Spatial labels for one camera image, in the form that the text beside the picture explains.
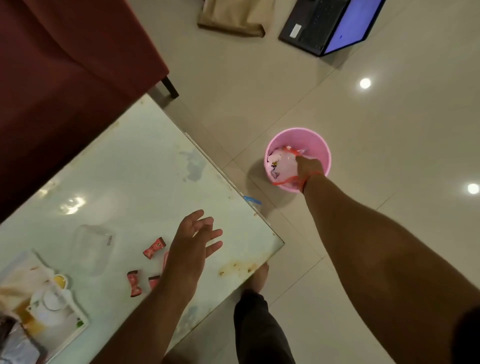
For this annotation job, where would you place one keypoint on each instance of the person's right fingers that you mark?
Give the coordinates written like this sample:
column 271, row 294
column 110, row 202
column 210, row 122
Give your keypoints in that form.
column 301, row 161

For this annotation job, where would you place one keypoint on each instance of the black open laptop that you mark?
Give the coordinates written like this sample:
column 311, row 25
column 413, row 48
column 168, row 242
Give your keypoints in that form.
column 322, row 24

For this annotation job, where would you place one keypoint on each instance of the red candy wrapper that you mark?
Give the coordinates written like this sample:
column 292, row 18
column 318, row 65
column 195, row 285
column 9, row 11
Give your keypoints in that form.
column 154, row 282
column 154, row 248
column 134, row 284

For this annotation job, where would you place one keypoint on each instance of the pink plastic bucket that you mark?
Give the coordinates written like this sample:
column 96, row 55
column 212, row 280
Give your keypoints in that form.
column 311, row 140

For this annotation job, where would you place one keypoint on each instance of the beige cloth bag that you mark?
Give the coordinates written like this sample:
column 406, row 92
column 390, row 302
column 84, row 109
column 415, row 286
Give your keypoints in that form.
column 236, row 17

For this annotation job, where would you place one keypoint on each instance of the dark shiny packet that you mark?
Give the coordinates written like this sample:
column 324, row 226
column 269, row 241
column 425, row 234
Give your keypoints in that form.
column 17, row 343

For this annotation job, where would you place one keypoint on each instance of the person's bare foot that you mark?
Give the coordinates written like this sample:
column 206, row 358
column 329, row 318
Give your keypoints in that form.
column 257, row 278

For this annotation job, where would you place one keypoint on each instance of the black sofa leg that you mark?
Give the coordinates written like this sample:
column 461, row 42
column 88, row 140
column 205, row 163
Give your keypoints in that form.
column 170, row 87

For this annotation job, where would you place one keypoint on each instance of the person's right forearm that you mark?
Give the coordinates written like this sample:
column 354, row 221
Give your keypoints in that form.
column 378, row 270

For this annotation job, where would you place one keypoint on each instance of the small blue plastic piece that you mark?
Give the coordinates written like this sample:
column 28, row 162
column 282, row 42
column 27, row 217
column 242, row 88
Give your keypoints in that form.
column 252, row 200

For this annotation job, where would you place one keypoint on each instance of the dark red sofa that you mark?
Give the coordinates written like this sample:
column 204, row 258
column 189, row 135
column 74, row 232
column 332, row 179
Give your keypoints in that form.
column 63, row 86

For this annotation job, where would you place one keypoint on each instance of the person's black trouser leg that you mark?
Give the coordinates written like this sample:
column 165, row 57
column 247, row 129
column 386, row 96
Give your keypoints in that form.
column 260, row 330

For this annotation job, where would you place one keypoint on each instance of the person's right hand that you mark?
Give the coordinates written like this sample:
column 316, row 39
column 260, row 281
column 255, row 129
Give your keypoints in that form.
column 309, row 169

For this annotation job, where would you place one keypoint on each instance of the person's left hand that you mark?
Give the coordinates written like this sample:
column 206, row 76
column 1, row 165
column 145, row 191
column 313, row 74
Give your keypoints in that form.
column 185, row 258

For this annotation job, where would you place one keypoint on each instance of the person's left little finger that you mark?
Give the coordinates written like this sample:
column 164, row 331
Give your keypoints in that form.
column 190, row 222

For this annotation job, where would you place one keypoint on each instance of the person's left forearm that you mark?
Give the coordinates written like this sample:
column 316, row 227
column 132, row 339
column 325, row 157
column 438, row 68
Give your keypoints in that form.
column 144, row 324

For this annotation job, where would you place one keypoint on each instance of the clear plastic container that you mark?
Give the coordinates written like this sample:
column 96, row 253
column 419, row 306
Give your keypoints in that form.
column 93, row 249

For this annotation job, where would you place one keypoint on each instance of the person's left middle finger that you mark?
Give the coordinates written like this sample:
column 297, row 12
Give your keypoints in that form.
column 214, row 236

